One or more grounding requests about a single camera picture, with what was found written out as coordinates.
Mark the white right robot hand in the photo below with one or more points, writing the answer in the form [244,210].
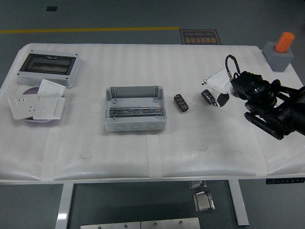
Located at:
[218,81]

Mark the black cylindrical battery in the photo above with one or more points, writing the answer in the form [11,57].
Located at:
[181,102]
[206,95]

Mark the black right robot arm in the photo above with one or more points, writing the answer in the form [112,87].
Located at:
[257,90]

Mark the grey open junction box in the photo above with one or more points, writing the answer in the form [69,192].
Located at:
[133,126]

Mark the grey box with dark window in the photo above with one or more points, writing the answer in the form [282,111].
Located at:
[47,63]

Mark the grey block holder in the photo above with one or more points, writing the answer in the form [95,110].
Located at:
[278,62]

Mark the white foam mat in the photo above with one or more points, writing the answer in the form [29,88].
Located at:
[143,66]

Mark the orange cylinder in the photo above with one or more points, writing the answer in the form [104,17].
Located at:
[284,41]

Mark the small silver metal block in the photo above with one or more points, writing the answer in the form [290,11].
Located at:
[196,184]

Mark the black table control panel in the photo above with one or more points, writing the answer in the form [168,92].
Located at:
[284,181]

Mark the large silver metal block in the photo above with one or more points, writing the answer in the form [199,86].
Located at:
[203,201]

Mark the white table leg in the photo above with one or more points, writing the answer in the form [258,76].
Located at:
[239,205]
[64,205]

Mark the grey metal plate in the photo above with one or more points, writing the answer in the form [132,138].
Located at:
[110,225]

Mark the white tape strip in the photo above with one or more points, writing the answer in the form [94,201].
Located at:
[49,155]

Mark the purple plate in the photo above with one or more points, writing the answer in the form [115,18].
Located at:
[31,91]

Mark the metal mounting rail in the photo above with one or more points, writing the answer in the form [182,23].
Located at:
[133,111]

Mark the white wall switch panel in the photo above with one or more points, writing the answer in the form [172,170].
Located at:
[51,88]
[48,107]

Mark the white wall socket panel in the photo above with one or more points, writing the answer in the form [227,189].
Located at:
[22,106]

